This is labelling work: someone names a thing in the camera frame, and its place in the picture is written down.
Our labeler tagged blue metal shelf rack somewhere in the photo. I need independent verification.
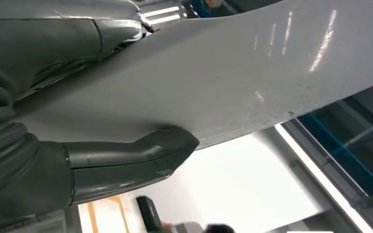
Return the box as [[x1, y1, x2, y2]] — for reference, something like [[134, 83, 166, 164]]
[[297, 96, 373, 206]]

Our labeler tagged person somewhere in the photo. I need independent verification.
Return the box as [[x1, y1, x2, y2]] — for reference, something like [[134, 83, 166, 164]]
[[160, 222, 236, 233]]

